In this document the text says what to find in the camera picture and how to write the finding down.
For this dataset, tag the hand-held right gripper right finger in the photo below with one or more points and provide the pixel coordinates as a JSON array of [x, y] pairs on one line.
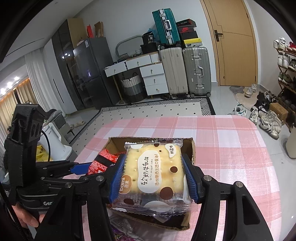
[[190, 183]]

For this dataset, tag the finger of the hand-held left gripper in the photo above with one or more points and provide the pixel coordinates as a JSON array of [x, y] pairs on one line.
[[79, 168], [53, 179]]

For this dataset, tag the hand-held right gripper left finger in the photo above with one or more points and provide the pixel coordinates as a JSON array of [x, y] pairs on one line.
[[116, 180]]

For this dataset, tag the red black snack packet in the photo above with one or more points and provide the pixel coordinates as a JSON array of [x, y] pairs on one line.
[[101, 162]]

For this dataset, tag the brown cardboard box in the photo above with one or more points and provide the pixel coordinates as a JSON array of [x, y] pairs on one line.
[[111, 144]]

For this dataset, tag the yellow dotted cracker packet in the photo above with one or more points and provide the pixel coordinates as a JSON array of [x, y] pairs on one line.
[[152, 171]]

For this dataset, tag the person's left hand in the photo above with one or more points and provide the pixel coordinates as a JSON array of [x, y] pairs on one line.
[[25, 217]]

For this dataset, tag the yellow plastic bag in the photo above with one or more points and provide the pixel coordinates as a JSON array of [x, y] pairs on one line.
[[41, 154]]

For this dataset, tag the white tall appliance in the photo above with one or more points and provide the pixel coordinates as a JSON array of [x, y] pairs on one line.
[[55, 141]]

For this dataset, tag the beige slippers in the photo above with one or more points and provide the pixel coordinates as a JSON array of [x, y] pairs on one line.
[[76, 124]]

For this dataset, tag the beige curtains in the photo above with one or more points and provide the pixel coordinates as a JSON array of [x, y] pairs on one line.
[[7, 109]]

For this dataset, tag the grey upholstered chair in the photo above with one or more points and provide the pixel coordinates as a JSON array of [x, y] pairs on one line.
[[55, 118]]

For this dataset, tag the purple colourful candy packet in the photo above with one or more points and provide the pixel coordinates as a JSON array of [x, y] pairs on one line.
[[120, 229]]

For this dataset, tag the pink checked tablecloth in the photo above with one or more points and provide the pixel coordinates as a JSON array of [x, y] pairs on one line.
[[231, 143]]

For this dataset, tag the white sheer curtain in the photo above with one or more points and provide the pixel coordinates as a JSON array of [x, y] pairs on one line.
[[37, 78]]

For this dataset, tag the dotted patterned rug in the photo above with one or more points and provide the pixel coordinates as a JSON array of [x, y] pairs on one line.
[[150, 109]]

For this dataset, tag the grey white laundry basket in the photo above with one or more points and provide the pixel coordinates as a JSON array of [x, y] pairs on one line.
[[131, 90]]

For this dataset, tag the beige grey door mat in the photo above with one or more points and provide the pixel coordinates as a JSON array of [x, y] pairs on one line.
[[238, 97]]

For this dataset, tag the grey fridge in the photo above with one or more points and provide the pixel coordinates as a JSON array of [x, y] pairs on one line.
[[97, 69]]

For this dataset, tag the dark glass wardrobe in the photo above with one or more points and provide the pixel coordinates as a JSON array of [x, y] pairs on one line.
[[62, 58]]

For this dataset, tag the pile of sneakers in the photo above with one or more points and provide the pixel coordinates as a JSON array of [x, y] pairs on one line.
[[270, 120]]

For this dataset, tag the white trash bin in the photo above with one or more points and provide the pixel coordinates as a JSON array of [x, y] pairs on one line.
[[290, 148]]

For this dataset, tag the silver suitcase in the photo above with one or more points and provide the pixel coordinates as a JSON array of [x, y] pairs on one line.
[[196, 69]]

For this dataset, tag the small brown carton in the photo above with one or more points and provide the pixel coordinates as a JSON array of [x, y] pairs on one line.
[[278, 110]]

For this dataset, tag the beige suitcase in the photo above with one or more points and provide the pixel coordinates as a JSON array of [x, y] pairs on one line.
[[173, 69]]

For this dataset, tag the white drawer desk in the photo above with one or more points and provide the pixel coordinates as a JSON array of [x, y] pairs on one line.
[[152, 69]]

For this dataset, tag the small white basket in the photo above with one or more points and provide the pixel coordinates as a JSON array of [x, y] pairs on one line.
[[138, 51]]

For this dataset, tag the wooden door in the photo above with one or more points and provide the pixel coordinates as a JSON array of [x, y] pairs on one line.
[[233, 58]]

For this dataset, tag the red paper bag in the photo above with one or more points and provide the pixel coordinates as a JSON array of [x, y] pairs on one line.
[[90, 32]]

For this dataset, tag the black crate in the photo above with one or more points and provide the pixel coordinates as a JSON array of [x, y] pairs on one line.
[[149, 48]]

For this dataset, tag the flat brown cardboard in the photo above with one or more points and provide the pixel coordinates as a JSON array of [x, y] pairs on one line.
[[99, 29]]

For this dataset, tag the black printed bag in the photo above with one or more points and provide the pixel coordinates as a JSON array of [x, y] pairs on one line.
[[148, 38]]

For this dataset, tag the plain black shoe box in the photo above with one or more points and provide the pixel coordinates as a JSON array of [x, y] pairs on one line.
[[188, 36]]

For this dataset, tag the blue plastic bag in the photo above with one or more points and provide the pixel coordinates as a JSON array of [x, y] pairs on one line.
[[152, 32]]

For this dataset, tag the teal suitcase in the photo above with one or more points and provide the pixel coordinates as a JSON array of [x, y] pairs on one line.
[[161, 25]]

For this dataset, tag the black red-trimmed shoe box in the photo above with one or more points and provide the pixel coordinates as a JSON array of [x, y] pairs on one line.
[[186, 22]]

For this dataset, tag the shoe rack with shoes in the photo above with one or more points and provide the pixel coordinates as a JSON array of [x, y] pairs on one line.
[[279, 44]]

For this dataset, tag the grey curved frame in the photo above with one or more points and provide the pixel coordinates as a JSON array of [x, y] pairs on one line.
[[124, 39]]

